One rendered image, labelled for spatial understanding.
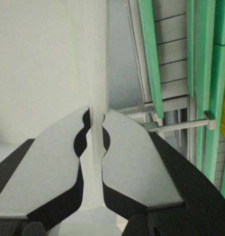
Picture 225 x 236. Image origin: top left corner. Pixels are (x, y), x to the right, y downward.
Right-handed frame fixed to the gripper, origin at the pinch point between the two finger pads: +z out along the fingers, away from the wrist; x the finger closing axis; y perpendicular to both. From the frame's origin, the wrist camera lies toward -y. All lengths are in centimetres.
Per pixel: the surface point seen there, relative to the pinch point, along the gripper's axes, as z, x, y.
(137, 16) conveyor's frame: 22.2, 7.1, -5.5
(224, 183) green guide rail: 17, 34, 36
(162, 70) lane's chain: 21.5, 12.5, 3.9
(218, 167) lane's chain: 19.3, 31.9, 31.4
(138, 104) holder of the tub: 31.6, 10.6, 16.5
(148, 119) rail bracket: 17.3, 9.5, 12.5
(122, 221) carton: 29, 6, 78
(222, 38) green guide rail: 12.5, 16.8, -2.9
